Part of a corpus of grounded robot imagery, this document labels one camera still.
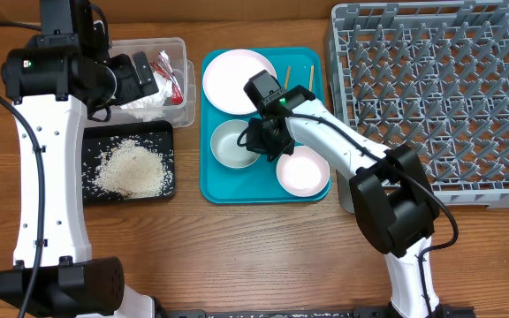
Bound red foil wrapper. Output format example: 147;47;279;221
149;50;184;105

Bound white napkin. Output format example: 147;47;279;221
120;72;172;122

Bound grey bowl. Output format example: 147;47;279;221
210;119;260;169

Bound small white plate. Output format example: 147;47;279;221
276;146;330;197

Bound pile of rice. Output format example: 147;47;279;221
81;134;175;200

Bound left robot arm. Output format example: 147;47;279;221
0;0;163;317

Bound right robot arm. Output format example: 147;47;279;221
237;71;439;317

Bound grey dishwasher rack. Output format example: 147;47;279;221
324;1;509;208

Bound clear plastic bin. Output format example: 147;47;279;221
87;37;196;127

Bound teal plastic tray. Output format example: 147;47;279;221
200;47;331;204

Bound left wooden chopstick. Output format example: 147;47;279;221
284;65;292;91

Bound wooden chopstick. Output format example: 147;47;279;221
308;65;315;92
284;65;292;91

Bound black tray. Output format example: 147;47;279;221
80;119;177;208

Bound large white plate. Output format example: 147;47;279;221
202;49;277;115

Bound right wooden chopstick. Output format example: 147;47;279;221
308;65;315;92

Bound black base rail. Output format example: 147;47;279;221
157;305;476;318

